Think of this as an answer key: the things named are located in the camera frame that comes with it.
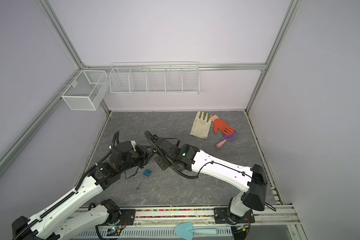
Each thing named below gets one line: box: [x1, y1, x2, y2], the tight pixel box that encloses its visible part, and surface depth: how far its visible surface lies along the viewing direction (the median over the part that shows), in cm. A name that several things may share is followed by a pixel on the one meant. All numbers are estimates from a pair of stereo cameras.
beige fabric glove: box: [189, 111, 212, 139], surface depth 113 cm
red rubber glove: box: [210, 114, 235, 136], surface depth 112 cm
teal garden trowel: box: [175, 221, 218, 240], surface depth 71 cm
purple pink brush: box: [215, 130, 237, 149], surface depth 107 cm
